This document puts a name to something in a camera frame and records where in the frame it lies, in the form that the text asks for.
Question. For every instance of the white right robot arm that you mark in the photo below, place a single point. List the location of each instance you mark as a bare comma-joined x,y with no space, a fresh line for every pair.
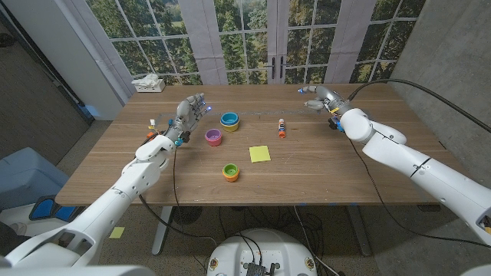
422,168

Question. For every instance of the white tissue paper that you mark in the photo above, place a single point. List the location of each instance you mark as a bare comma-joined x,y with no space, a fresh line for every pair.
145,79

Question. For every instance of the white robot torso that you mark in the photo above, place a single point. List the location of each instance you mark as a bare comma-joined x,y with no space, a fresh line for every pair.
264,249

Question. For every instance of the grey-blue upholstered seat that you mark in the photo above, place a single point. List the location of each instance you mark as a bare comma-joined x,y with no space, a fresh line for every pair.
27,176

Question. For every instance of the dark blue stacking cup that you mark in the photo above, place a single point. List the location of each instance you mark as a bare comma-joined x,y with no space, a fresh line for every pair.
229,124

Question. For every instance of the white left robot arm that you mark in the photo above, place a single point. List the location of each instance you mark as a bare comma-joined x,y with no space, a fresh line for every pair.
107,207

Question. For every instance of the person's dark trouser leg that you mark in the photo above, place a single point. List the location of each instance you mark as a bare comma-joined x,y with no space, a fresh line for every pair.
7,239

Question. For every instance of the white tissue box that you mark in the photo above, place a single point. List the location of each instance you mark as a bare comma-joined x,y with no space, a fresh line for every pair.
153,88

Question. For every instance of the person's light sneaker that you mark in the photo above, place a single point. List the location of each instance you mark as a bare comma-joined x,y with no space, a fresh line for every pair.
18,228

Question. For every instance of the glue stick with orange cap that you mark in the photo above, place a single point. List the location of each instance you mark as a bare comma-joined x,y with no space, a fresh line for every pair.
282,128

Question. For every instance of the white table leg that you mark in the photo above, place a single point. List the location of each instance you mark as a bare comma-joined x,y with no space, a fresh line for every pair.
161,234

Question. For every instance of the blue and black pad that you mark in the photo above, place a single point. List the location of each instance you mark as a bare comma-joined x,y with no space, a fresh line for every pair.
46,209

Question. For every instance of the yellow paper note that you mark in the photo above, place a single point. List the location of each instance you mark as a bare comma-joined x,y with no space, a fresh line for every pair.
117,232

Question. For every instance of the black round disc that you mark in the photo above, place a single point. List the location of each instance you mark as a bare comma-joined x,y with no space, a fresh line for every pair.
186,214

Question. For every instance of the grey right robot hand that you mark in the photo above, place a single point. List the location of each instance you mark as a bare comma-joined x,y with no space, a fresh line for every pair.
330,99

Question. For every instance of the grey table leg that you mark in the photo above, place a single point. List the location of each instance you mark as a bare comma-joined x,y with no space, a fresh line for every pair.
360,234

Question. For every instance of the printed window backdrop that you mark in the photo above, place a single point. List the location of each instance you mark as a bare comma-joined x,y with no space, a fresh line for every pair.
245,38

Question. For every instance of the small orange cap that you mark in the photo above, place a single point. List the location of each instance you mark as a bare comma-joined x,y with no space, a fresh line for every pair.
150,135

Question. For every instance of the yellow sticky note pad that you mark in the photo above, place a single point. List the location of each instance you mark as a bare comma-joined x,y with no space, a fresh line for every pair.
259,154

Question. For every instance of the purple stacking cup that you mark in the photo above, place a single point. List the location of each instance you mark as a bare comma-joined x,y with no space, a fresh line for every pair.
213,134

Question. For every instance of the yellow stacking cup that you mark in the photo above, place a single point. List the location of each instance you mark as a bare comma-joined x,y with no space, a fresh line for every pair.
230,129

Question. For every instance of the orange stacking cup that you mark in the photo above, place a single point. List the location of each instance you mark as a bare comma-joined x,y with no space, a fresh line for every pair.
231,178

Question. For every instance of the teal stacking cup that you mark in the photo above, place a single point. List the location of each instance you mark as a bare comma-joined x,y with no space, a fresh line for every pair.
229,117

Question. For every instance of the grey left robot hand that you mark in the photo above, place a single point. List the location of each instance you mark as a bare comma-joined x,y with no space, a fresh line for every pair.
186,119

